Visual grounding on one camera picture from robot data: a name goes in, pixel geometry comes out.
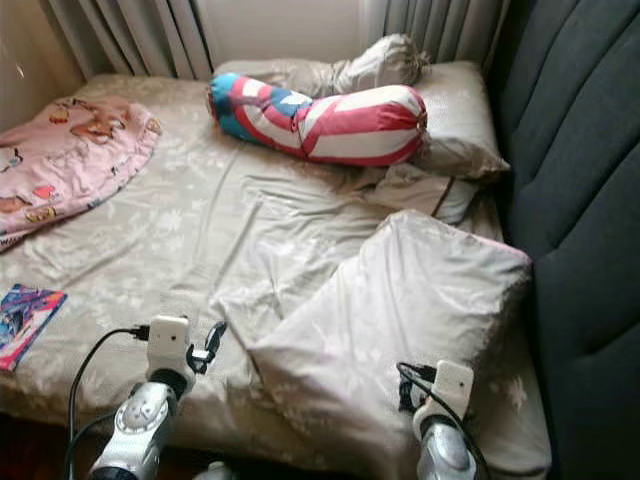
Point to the colourful anime book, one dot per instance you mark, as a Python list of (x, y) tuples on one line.
[(30, 325)]

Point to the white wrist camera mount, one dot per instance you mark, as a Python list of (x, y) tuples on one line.
[(453, 385), (168, 342)]

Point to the red white blue shield bolster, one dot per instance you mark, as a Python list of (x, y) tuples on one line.
[(345, 125)]

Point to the dark grey padded headboard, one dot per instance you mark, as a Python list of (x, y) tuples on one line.
[(580, 200)]

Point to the crumpled grey floral pillow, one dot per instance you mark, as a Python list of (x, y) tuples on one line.
[(375, 62)]

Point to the small white trimmed pillow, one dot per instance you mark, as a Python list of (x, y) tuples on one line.
[(420, 193)]

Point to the bed with grey floral sheet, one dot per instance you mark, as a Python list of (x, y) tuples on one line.
[(240, 250)]

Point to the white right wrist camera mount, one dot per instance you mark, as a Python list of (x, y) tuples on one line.
[(453, 385)]

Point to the grey left robot leg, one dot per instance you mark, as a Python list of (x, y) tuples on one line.
[(220, 472)]

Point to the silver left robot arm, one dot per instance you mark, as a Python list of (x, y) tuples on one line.
[(140, 425)]

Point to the grey pleated curtain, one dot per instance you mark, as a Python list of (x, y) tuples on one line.
[(130, 35), (440, 25)]

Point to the pink cartoon bear blanket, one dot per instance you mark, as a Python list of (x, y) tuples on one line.
[(70, 165)]

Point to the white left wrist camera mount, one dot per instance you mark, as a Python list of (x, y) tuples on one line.
[(168, 342)]

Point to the flat grey floral pillow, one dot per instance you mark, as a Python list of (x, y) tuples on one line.
[(460, 118)]

